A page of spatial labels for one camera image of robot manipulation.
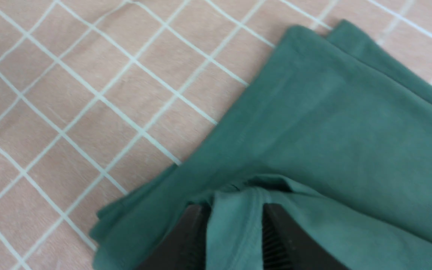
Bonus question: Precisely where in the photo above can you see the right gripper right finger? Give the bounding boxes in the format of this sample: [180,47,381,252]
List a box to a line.
[262,203,348,270]

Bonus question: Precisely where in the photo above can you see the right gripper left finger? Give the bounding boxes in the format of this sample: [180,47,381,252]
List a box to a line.
[137,204,210,270]

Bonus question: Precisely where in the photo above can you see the green long-sleeve top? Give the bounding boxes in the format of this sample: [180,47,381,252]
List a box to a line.
[90,20,432,270]

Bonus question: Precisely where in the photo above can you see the pink grid tablecloth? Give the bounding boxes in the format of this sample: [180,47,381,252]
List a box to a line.
[0,0,432,270]

